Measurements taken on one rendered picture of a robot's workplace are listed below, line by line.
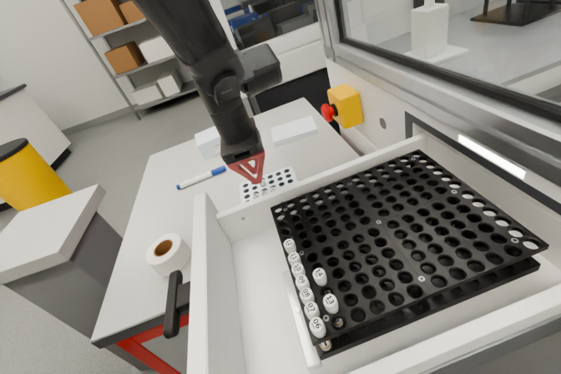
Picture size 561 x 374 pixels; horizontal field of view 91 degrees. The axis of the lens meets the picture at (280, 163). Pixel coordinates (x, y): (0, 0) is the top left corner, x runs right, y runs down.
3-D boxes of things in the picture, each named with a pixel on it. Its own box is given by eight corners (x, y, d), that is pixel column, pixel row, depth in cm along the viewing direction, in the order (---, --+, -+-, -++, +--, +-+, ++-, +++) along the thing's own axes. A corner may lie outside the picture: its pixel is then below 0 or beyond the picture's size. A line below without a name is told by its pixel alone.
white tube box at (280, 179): (248, 221, 57) (241, 209, 55) (245, 195, 64) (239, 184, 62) (305, 201, 57) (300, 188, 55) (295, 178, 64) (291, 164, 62)
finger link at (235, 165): (271, 163, 56) (255, 123, 50) (277, 184, 50) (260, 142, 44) (240, 174, 56) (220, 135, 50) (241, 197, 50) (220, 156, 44)
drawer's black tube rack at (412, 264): (325, 370, 27) (311, 343, 23) (282, 236, 41) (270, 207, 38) (532, 284, 28) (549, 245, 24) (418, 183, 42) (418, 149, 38)
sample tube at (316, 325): (324, 356, 25) (313, 335, 23) (317, 343, 26) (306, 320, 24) (336, 349, 25) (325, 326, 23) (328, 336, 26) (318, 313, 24)
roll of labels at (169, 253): (191, 240, 57) (182, 228, 55) (189, 269, 51) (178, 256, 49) (159, 251, 57) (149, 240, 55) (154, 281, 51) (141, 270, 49)
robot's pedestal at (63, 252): (128, 391, 110) (-57, 295, 67) (145, 316, 135) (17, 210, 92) (199, 366, 110) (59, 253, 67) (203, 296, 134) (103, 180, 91)
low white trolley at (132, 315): (249, 440, 88) (88, 342, 45) (231, 275, 139) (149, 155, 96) (415, 369, 90) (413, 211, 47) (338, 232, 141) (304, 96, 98)
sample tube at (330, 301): (336, 332, 26) (326, 310, 24) (329, 320, 27) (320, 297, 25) (346, 325, 27) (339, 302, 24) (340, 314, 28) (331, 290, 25)
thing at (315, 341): (313, 346, 24) (311, 343, 23) (271, 210, 38) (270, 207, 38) (333, 337, 24) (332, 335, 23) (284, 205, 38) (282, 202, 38)
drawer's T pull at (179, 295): (168, 342, 27) (160, 336, 26) (174, 276, 33) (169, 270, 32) (203, 328, 27) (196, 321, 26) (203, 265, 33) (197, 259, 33)
